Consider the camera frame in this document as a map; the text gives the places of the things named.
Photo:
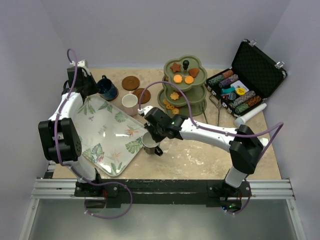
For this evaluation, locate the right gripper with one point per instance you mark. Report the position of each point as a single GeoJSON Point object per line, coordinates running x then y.
{"type": "Point", "coordinates": [149, 126]}

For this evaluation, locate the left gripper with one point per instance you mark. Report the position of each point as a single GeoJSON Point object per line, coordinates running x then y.
{"type": "Point", "coordinates": [88, 76]}

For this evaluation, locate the orange slice cookie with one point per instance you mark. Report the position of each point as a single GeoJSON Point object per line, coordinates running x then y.
{"type": "Point", "coordinates": [170, 107]}
{"type": "Point", "coordinates": [176, 111]}

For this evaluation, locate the dark blue mug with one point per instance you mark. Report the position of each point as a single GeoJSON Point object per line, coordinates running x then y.
{"type": "Point", "coordinates": [105, 85]}

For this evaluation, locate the dark grey mug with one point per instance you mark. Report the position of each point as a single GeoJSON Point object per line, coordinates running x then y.
{"type": "Point", "coordinates": [150, 146]}

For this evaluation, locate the orange flower cookie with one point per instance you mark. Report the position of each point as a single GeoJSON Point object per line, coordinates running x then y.
{"type": "Point", "coordinates": [174, 96]}

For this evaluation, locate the dark star cookie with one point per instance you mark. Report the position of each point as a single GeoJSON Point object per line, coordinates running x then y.
{"type": "Point", "coordinates": [180, 94]}
{"type": "Point", "coordinates": [175, 67]}

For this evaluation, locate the pink cup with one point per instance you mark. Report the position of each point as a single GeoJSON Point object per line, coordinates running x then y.
{"type": "Point", "coordinates": [130, 104]}

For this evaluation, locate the brown saucer back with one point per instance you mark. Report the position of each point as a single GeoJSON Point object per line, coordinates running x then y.
{"type": "Point", "coordinates": [130, 83]}

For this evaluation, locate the leaf pattern serving tray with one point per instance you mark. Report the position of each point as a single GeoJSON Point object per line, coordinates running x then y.
{"type": "Point", "coordinates": [110, 138]}

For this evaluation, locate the round orange cookie front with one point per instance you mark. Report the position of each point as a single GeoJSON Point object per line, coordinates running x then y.
{"type": "Point", "coordinates": [189, 80]}

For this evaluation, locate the metal tongs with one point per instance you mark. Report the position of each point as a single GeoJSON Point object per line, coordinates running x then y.
{"type": "Point", "coordinates": [211, 109]}

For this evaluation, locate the heart cookie light brown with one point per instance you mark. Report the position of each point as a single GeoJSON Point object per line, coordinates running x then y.
{"type": "Point", "coordinates": [193, 72]}

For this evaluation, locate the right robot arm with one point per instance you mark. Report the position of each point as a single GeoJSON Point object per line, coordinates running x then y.
{"type": "Point", "coordinates": [244, 147]}

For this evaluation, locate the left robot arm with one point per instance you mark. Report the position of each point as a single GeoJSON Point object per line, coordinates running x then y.
{"type": "Point", "coordinates": [59, 138]}

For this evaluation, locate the green three-tier stand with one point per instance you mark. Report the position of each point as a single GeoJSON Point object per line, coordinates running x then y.
{"type": "Point", "coordinates": [194, 94]}

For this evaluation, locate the white microphone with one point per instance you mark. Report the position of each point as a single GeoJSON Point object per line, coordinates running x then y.
{"type": "Point", "coordinates": [241, 120]}

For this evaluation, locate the white stand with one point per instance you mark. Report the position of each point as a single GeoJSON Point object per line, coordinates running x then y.
{"type": "Point", "coordinates": [264, 141]}

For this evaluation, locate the black poker chip case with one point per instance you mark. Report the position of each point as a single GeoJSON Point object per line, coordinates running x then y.
{"type": "Point", "coordinates": [249, 82]}

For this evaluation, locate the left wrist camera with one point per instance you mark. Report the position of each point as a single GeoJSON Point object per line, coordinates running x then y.
{"type": "Point", "coordinates": [82, 63]}

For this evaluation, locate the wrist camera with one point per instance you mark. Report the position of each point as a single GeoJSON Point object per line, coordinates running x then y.
{"type": "Point", "coordinates": [144, 110]}
{"type": "Point", "coordinates": [82, 63]}

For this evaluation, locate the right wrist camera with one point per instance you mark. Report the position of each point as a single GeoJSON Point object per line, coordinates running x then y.
{"type": "Point", "coordinates": [144, 110]}

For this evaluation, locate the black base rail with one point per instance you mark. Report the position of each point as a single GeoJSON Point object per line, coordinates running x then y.
{"type": "Point", "coordinates": [208, 192]}

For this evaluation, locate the aluminium frame rail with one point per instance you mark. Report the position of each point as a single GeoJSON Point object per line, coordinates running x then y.
{"type": "Point", "coordinates": [56, 214]}

